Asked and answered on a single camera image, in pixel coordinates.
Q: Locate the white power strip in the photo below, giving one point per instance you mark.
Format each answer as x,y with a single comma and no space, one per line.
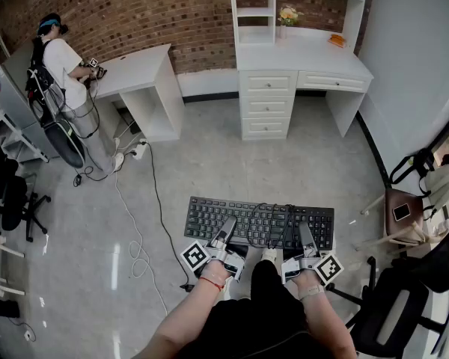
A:
138,149

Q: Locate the grey metal cabinet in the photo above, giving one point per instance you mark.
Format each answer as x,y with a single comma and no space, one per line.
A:
11,99

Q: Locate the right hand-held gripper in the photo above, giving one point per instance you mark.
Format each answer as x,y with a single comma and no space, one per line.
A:
328,268

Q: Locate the person's white shoe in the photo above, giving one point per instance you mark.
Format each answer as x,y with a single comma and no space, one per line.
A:
269,254

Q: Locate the vase with yellow flowers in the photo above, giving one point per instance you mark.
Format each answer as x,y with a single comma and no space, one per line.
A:
289,17

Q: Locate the brown wooden stool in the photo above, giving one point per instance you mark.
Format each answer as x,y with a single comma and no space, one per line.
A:
402,204

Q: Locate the person's right forearm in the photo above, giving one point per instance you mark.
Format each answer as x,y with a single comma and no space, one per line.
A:
327,324

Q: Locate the white smartphone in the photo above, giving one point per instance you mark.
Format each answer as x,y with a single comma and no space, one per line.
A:
401,212

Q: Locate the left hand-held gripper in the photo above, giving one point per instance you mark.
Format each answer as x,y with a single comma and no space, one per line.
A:
194,258

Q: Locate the black oval cushion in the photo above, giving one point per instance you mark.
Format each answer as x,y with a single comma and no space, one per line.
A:
65,144

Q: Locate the white shelf rack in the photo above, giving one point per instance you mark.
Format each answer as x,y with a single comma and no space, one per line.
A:
11,140

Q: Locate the plain white desk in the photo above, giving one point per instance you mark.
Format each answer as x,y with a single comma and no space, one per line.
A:
134,69

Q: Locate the black keyboard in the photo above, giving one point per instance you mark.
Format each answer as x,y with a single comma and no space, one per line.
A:
209,215

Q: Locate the black cloth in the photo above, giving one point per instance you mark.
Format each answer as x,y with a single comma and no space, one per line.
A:
2,309

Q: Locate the wide white drawer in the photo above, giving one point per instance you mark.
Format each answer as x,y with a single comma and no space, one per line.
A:
335,82

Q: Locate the person's left forearm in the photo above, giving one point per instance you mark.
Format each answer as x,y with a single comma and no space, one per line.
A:
187,312

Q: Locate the small white adapter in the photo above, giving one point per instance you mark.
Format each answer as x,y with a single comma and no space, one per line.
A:
29,336

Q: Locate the orange flat object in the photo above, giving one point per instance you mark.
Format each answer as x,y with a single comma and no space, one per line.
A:
337,39

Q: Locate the white desk with hutch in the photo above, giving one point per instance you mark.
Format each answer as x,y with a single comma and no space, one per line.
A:
303,56

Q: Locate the beige wrist band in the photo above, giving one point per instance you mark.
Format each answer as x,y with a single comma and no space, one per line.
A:
311,292

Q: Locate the small white drawer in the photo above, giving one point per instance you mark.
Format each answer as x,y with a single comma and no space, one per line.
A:
268,82
267,107
266,126

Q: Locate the black mesh office chair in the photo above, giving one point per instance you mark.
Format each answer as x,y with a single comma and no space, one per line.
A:
393,312

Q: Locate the person's black clothing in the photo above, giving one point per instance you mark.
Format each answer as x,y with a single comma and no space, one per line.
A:
262,312

